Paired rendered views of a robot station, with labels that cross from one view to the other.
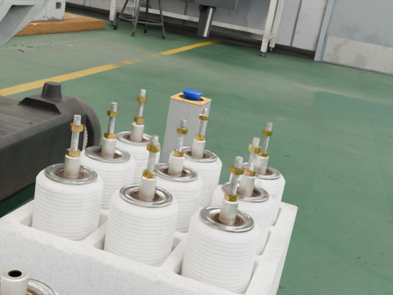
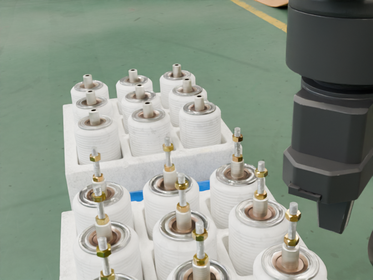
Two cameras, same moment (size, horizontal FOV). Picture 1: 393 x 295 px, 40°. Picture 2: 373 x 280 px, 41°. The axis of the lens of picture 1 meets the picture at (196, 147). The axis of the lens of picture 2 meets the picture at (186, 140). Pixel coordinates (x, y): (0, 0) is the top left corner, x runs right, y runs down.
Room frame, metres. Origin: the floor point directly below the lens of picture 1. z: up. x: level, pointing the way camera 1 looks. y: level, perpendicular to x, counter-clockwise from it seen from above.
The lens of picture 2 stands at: (1.35, -0.22, 0.70)
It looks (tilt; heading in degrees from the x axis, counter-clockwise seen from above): 27 degrees down; 155
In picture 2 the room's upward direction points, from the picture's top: 3 degrees counter-clockwise
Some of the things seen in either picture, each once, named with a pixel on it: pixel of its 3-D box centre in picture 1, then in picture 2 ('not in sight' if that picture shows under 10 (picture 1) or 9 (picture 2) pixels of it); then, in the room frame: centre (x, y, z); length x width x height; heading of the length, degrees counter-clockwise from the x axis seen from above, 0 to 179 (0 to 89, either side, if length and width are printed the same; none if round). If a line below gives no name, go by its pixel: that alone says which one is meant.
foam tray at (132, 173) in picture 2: not in sight; (145, 154); (0.29, 0.16, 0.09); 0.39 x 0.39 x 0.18; 77
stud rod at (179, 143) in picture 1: (179, 142); (182, 196); (0.81, 0.03, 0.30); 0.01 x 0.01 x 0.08
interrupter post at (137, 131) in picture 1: (137, 132); (290, 255); (0.95, 0.11, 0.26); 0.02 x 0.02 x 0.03
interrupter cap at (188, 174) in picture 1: (174, 172); (184, 225); (0.81, 0.03, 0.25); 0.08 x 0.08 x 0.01
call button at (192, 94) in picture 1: (192, 95); not in sight; (1.10, 0.03, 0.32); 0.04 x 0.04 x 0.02
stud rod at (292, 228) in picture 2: (140, 109); (292, 228); (0.95, 0.11, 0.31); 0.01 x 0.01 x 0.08
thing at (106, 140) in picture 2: not in sight; (100, 159); (0.38, 0.02, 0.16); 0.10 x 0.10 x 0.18
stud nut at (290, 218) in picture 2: (141, 99); (292, 215); (0.95, 0.11, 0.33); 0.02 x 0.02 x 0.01; 58
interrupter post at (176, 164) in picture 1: (176, 165); (184, 218); (0.81, 0.03, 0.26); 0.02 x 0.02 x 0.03
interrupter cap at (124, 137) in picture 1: (135, 139); (290, 263); (0.95, 0.11, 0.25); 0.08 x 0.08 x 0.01
